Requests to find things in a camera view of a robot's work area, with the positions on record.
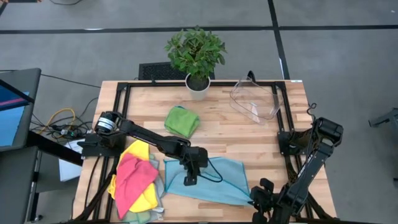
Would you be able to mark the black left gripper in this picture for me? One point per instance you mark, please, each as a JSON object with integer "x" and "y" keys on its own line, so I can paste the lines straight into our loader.
{"x": 186, "y": 154}

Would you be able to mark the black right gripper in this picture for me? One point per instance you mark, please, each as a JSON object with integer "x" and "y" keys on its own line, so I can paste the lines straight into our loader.
{"x": 276, "y": 211}

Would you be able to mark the light blue microfiber towel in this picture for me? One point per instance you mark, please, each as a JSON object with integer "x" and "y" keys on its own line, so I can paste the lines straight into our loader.
{"x": 230, "y": 183}

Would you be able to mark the green microfiber towel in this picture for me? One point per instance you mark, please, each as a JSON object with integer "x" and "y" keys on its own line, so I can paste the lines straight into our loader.
{"x": 182, "y": 123}

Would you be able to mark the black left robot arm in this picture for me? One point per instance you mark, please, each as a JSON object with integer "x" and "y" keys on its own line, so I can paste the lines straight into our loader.
{"x": 146, "y": 137}

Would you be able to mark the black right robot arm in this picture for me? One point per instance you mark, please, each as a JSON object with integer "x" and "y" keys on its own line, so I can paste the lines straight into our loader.
{"x": 311, "y": 168}

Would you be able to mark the grey microfiber towel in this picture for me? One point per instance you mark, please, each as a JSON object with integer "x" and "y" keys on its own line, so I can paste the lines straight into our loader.
{"x": 155, "y": 214}

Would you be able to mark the pink microfiber towel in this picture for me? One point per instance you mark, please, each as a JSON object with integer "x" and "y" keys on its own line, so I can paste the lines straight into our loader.
{"x": 133, "y": 180}

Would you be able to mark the yellow microfiber towel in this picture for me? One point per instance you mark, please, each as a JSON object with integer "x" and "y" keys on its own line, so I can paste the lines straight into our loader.
{"x": 140, "y": 147}

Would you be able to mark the white plant pot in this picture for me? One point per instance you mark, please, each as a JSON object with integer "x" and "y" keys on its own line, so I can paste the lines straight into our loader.
{"x": 198, "y": 91}

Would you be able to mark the clear plastic bin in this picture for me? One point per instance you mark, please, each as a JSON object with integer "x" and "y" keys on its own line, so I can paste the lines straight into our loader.
{"x": 253, "y": 99}

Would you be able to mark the black floor vent grate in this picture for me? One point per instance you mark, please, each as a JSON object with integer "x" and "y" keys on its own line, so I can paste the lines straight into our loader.
{"x": 158, "y": 71}

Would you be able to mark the black clamp hook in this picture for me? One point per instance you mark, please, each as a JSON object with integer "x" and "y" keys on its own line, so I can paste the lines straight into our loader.
{"x": 251, "y": 76}

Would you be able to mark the white paper sheet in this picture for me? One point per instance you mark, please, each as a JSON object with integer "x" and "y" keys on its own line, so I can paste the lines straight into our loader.
{"x": 70, "y": 169}

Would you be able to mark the green leafy plant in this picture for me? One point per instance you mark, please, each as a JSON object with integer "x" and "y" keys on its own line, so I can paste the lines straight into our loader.
{"x": 196, "y": 51}

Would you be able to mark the black tripod leg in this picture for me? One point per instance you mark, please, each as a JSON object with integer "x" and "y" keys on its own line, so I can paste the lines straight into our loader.
{"x": 385, "y": 118}

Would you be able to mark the black side desk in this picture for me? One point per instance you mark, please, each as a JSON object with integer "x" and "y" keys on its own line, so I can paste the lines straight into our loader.
{"x": 12, "y": 174}

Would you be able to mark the blue screen monitor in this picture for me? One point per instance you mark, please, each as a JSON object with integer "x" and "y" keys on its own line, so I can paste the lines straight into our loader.
{"x": 15, "y": 109}

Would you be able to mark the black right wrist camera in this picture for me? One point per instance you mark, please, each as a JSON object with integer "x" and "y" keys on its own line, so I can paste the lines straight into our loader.
{"x": 259, "y": 199}

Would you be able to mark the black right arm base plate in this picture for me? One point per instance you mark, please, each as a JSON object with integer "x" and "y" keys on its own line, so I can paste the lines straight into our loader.
{"x": 284, "y": 143}

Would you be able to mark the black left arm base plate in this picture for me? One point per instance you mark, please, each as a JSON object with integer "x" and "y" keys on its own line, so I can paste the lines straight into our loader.
{"x": 99, "y": 147}

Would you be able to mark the black aluminium table frame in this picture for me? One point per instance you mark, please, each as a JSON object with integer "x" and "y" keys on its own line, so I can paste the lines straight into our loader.
{"x": 281, "y": 102}

